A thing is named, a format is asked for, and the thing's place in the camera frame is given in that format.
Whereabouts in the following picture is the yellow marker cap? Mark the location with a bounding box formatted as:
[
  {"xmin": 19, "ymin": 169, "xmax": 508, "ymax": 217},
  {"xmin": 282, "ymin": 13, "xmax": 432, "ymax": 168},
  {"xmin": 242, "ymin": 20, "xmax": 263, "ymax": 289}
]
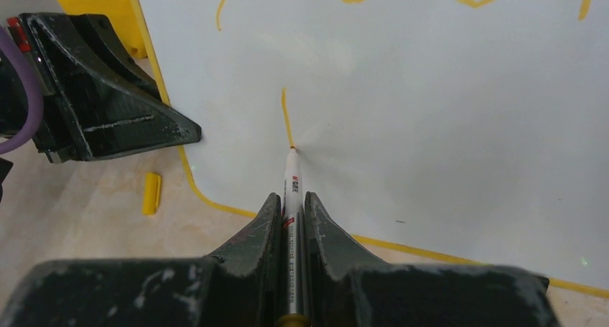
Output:
[{"xmin": 141, "ymin": 172, "xmax": 162, "ymax": 216}]

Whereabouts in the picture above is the white marker pen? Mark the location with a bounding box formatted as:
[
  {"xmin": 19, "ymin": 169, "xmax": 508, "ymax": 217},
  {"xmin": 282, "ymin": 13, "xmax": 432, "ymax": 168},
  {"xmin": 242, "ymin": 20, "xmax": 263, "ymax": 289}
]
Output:
[{"xmin": 276, "ymin": 147, "xmax": 311, "ymax": 326}]

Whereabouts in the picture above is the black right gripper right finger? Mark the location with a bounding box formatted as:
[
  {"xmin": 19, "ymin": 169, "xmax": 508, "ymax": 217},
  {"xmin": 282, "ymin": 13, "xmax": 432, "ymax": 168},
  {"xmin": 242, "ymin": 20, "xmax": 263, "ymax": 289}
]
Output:
[{"xmin": 304, "ymin": 192, "xmax": 559, "ymax": 326}]

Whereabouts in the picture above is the yellow framed whiteboard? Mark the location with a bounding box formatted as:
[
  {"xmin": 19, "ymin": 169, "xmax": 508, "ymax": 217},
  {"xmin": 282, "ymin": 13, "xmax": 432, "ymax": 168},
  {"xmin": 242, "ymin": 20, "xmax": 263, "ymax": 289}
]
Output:
[{"xmin": 134, "ymin": 0, "xmax": 608, "ymax": 298}]

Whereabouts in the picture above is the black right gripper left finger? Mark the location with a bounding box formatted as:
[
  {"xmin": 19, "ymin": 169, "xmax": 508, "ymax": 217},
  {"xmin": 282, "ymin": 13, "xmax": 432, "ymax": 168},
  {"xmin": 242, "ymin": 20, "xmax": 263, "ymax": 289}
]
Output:
[{"xmin": 1, "ymin": 194, "xmax": 281, "ymax": 326}]

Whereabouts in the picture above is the yellow folded cloth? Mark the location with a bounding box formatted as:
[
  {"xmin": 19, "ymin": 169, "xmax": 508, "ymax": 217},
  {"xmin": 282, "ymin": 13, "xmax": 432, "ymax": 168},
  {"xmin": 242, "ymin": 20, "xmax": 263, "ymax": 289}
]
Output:
[{"xmin": 57, "ymin": 0, "xmax": 147, "ymax": 58}]

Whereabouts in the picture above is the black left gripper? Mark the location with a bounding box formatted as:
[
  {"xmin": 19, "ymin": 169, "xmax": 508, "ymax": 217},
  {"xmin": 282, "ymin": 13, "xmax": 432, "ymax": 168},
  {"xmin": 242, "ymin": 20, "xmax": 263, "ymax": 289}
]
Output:
[{"xmin": 0, "ymin": 12, "xmax": 203, "ymax": 204}]

